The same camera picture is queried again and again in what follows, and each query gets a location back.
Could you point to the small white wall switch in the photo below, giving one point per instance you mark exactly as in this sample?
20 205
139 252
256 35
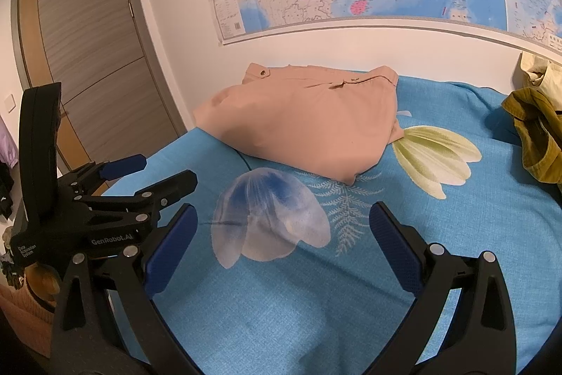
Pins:
8 102

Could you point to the blue floral bed sheet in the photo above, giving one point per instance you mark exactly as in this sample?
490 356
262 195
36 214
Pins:
285 304

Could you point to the black chair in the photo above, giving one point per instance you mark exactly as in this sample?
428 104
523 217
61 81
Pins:
5 190

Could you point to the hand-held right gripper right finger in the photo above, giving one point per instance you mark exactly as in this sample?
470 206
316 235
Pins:
395 247

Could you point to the person's left hand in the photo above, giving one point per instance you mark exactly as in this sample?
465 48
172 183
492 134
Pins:
41 282

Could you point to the purple cloth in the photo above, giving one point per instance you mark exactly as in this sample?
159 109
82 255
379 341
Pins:
5 146

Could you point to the pink garment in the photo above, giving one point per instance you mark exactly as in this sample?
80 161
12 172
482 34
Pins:
298 124

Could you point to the cream garment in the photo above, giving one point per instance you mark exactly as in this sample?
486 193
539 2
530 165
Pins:
538 72

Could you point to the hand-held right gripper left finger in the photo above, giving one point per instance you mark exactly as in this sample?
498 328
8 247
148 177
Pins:
171 252

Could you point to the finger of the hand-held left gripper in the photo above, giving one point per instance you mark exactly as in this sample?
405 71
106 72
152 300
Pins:
171 185
125 165

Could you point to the mustard brown garment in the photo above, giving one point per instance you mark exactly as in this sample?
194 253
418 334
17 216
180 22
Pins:
540 137

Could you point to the brown wooden door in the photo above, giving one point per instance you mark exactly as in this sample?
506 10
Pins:
96 50

